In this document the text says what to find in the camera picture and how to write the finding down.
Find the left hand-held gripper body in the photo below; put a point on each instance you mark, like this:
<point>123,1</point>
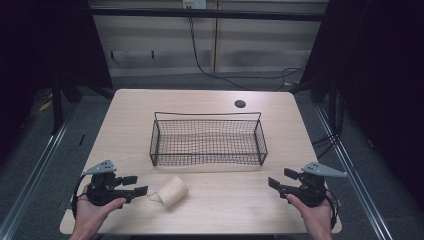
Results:
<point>103,193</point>

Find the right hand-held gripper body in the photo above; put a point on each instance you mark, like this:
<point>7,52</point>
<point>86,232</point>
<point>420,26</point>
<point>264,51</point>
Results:
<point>311,191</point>

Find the beige twine roll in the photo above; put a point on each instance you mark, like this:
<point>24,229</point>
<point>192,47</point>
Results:
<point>173,192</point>

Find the person's left hand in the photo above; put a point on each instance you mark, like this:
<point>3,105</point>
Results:
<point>90,215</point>

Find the person's right hand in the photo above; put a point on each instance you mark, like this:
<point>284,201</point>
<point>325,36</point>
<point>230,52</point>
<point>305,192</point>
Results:
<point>316,216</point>

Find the small black floor object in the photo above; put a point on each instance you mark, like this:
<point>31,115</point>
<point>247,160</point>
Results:
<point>81,140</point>

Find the black metal stand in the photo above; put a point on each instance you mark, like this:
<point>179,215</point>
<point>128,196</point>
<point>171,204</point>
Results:
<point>57,106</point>

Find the yellow floor tape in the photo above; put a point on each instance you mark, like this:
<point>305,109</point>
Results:
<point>45,105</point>

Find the dark curtain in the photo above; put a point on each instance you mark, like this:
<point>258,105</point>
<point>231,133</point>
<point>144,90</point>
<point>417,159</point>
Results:
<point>383,83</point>
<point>40,50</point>

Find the metal floor rail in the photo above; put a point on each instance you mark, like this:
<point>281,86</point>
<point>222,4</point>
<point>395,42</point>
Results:
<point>353,173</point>
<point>36,170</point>

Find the black horizontal frame bar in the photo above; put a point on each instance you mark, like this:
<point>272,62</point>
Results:
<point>206,13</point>

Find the white wall power outlet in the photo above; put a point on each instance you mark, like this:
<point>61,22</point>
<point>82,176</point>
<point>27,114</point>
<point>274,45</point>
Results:
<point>194,3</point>

